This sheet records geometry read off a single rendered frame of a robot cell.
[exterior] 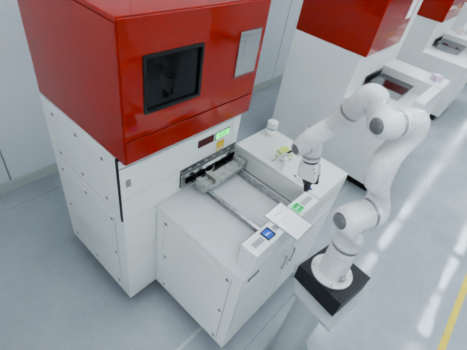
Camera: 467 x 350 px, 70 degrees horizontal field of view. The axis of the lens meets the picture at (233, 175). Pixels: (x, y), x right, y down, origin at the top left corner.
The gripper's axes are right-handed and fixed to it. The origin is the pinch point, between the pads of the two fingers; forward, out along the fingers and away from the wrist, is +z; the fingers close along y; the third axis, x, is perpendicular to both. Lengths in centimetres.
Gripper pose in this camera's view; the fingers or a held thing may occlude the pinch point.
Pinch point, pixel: (306, 187)
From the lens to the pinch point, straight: 168.2
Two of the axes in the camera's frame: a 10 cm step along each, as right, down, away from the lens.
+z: 0.0, 8.4, 5.5
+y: 7.4, 3.6, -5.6
